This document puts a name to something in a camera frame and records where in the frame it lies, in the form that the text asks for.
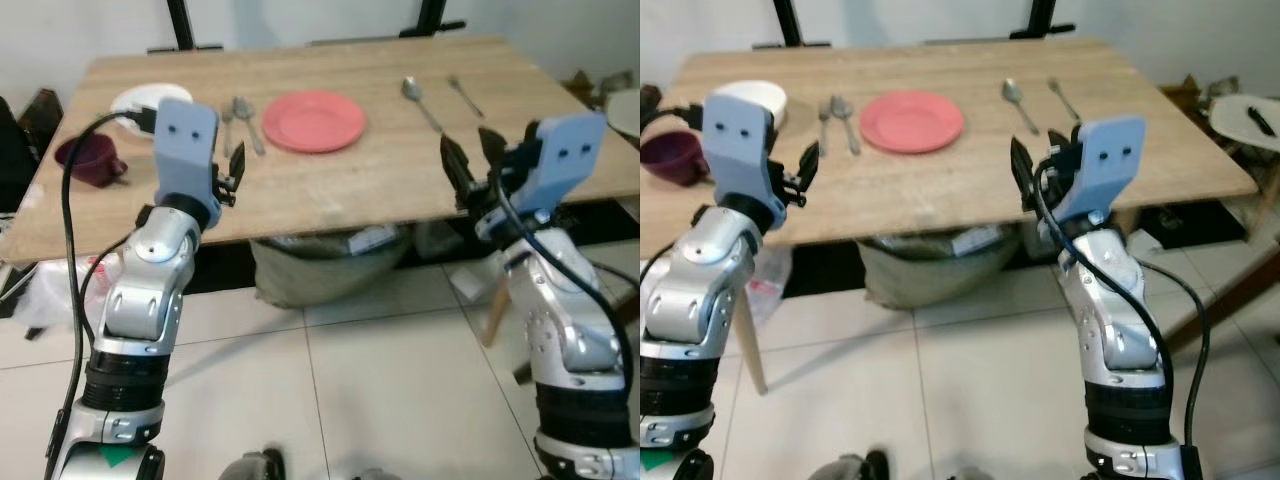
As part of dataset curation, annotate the silver metal spoon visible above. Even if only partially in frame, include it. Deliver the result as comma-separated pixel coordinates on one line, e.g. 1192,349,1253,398
233,96,267,157
401,77,445,135
830,95,862,157
1002,78,1042,136

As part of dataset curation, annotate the white bowl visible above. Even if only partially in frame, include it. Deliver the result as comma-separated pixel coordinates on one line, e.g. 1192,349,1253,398
110,84,193,137
712,80,789,132

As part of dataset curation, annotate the pink plate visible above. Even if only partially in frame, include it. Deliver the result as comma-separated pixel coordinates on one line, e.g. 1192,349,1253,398
860,90,965,154
262,91,368,154

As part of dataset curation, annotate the white plastic bag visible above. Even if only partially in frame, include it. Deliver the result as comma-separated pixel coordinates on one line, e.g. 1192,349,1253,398
745,250,792,323
10,255,121,331

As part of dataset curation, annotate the maroon cup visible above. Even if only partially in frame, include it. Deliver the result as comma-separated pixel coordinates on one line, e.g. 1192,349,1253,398
55,133,129,189
641,130,712,188

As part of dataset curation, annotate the grey-green sack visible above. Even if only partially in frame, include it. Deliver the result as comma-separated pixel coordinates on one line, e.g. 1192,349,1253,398
862,235,1012,310
250,228,412,309

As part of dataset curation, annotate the wooden table leg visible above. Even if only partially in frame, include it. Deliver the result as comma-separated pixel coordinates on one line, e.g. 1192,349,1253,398
482,270,512,347
735,290,770,397

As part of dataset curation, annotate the black metal stand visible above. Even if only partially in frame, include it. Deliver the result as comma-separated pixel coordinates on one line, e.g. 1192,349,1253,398
308,0,467,47
752,0,831,51
148,0,223,54
925,0,1076,47

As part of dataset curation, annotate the white chair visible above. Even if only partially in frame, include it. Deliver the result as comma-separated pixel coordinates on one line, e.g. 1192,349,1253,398
605,90,641,141
1208,93,1280,241

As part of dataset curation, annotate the dark wooden furniture leg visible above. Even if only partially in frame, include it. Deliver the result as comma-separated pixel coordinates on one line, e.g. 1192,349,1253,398
1165,245,1280,353

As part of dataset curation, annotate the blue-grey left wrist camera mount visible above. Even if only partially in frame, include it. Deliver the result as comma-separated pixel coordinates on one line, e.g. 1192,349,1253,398
152,97,221,206
702,93,787,203

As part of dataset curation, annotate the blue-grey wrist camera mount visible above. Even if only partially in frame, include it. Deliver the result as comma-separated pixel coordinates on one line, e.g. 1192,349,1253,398
152,97,221,206
1050,115,1147,227
505,112,608,218
702,93,787,203

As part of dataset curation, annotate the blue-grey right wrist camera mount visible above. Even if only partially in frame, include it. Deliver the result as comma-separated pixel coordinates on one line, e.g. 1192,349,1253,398
1050,115,1147,227
505,112,608,218

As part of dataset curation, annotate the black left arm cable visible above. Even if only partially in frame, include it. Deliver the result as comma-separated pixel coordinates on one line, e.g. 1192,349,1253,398
42,110,161,479

